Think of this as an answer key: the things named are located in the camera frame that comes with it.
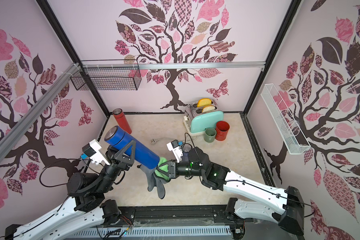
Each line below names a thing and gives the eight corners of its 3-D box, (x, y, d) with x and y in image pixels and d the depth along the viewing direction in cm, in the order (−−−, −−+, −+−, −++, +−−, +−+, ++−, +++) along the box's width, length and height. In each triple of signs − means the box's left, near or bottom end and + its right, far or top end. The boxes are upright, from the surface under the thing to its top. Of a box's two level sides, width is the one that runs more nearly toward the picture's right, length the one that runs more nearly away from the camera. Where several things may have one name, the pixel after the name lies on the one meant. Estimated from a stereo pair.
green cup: (204, 142, 104) (205, 136, 98) (203, 134, 109) (204, 127, 103) (215, 142, 104) (217, 136, 98) (214, 134, 109) (215, 127, 103)
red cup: (214, 140, 104) (217, 132, 97) (212, 129, 111) (215, 120, 103) (228, 140, 104) (231, 132, 97) (225, 129, 111) (228, 120, 103)
